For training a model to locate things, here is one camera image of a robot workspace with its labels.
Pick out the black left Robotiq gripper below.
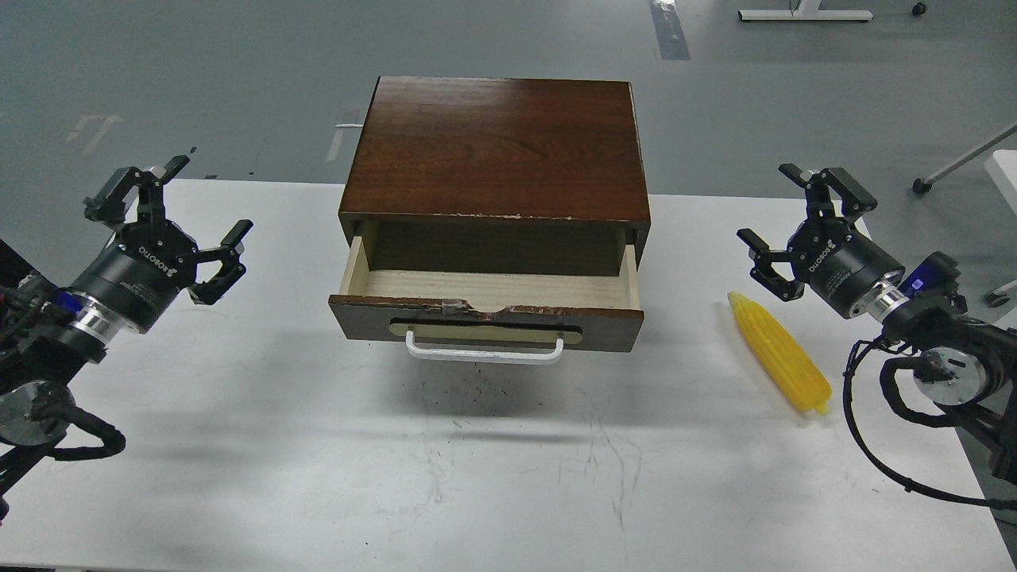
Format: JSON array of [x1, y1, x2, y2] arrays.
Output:
[[70, 155, 253, 334]]

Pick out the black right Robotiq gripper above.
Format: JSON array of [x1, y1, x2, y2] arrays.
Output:
[[737, 164, 904, 319]]

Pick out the yellow corn cob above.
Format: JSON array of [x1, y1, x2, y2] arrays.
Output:
[[727, 291, 832, 415]]

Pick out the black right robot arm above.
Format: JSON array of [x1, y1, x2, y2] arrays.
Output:
[[737, 163, 1015, 511]]

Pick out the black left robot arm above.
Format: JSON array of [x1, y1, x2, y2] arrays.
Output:
[[1, 155, 252, 493]]

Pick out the grey wheeled stand leg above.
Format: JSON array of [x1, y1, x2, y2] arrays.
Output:
[[911, 121, 1016, 195]]

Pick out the white furniture at right edge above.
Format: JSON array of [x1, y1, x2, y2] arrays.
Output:
[[984, 150, 1017, 309]]

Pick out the white table leg base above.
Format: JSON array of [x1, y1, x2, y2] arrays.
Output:
[[737, 1, 874, 23]]

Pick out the dark wooden cabinet box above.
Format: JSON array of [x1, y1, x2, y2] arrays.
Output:
[[338, 75, 652, 258]]

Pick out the wooden drawer with white handle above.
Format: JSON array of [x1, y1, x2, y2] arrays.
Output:
[[327, 236, 645, 365]]

